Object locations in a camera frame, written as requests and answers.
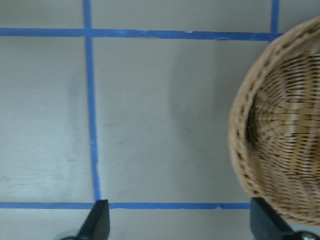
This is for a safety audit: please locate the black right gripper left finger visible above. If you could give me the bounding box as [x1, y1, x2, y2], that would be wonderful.
[76, 200, 111, 240]

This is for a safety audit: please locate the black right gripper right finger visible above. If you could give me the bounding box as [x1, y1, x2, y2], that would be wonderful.
[250, 197, 300, 240]

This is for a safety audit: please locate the woven wicker basket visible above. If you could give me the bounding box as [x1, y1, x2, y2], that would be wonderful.
[228, 17, 320, 226]

